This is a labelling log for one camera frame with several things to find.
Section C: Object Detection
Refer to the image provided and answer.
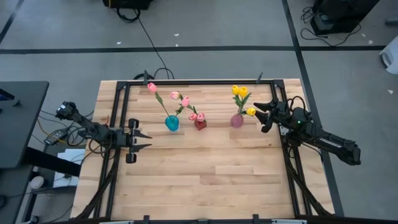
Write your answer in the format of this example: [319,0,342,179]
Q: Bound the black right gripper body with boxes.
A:
[261,99,295,134]

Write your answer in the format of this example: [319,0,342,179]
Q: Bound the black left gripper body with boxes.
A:
[116,118,140,164]

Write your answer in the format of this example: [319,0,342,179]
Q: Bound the light pink artificial tulip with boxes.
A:
[174,96,191,118]
[147,82,171,118]

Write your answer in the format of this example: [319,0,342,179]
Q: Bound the pink glass vase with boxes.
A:
[229,113,245,129]

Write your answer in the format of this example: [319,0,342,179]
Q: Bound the blue glass vase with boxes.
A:
[164,114,180,132]

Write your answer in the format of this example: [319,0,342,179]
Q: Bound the red glass vase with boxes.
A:
[193,119,208,131]

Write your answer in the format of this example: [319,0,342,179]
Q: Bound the white paper sheets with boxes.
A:
[52,148,86,189]

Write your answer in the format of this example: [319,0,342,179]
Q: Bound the black power brick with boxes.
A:
[43,128,70,146]

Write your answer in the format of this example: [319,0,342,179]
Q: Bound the black table base bar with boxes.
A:
[23,148,81,178]

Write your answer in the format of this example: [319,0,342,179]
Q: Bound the white round object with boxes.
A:
[29,175,45,190]

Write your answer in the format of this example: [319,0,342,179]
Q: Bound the dark grey side table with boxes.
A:
[0,81,50,170]

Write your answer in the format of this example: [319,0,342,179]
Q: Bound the black equipment cabinet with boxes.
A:
[310,0,382,37]

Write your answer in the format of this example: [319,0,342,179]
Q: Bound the white plastic object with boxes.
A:
[378,35,398,75]

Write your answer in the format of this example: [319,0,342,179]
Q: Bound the dark device on side table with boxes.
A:
[0,89,16,103]

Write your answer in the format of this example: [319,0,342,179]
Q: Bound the black equipment box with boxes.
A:
[102,0,155,10]

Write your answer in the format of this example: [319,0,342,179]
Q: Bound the black coiled cable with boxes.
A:
[133,67,175,81]

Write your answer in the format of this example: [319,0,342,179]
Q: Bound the black aluminium table frame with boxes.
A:
[73,72,335,224]

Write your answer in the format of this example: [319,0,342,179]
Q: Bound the black cabinet cable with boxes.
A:
[300,6,363,47]

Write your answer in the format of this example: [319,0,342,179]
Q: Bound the black floor cable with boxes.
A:
[116,7,175,80]

